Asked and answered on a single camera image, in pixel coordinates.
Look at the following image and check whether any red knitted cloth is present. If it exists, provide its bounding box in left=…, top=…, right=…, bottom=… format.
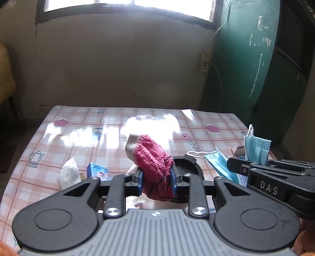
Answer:
left=125, top=134, right=175, bottom=202

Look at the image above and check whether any blue face mask on table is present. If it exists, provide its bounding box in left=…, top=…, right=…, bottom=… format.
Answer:
left=186, top=148, right=247, bottom=187

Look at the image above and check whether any green cabinet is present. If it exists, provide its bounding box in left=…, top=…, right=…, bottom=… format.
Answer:
left=199, top=1, right=314, bottom=144

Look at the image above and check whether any window with dark frame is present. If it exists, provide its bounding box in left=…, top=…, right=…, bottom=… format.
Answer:
left=35, top=1, right=229, bottom=30

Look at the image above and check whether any blue tissue packet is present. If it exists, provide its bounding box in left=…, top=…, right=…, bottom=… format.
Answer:
left=86, top=163, right=111, bottom=182

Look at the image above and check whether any pink checkered tablecloth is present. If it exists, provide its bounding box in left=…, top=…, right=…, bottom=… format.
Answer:
left=1, top=106, right=248, bottom=250

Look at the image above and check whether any wall power socket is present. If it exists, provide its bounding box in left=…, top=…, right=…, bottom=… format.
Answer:
left=201, top=53, right=210, bottom=73

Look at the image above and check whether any white power cable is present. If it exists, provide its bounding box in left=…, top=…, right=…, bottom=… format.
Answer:
left=208, top=0, right=233, bottom=112

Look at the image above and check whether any blue face mask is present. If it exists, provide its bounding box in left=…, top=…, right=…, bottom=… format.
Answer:
left=244, top=124, right=271, bottom=165
left=186, top=148, right=247, bottom=187

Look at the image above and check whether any woven yellow chair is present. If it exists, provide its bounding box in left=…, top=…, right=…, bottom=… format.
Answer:
left=0, top=42, right=17, bottom=104

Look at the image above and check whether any white tissue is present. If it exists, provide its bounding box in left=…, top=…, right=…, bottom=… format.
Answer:
left=58, top=158, right=81, bottom=190

